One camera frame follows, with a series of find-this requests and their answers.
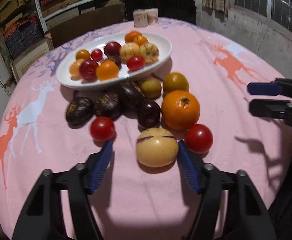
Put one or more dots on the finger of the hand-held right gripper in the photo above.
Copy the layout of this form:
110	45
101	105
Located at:
263	89
268	108

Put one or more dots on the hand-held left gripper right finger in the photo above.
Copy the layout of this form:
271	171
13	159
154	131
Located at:
189	172

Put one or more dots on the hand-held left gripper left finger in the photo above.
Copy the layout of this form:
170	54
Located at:
99	172

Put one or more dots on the pepino melon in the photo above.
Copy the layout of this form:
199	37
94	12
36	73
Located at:
149	52
157	147
129	52

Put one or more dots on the orange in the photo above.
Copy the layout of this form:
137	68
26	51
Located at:
131	35
107	70
141	41
180	109

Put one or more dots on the red plum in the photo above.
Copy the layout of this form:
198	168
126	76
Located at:
88	69
112	49

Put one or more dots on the yellow oval fruit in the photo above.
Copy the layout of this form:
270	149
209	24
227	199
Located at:
74	69

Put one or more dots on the white plate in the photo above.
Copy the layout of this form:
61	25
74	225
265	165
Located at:
160	45

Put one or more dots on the small yellow-orange fruit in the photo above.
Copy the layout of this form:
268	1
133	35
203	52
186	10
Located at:
82	55

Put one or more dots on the pink deer print tablecloth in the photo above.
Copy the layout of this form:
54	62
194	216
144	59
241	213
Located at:
223	142

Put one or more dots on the yellow-green round fruit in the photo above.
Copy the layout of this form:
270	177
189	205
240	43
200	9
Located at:
150	87
175	82

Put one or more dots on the black chair back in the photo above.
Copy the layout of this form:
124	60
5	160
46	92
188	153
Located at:
173	7

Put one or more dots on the paper cup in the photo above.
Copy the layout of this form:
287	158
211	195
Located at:
152	16

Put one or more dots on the pale framed panel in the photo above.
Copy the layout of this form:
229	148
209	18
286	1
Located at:
31	57

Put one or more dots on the brown board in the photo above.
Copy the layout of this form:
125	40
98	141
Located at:
86	25

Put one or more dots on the stack of patterned boxes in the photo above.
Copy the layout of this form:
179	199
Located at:
18	35

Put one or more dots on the metal shelf rack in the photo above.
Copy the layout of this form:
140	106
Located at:
39	10

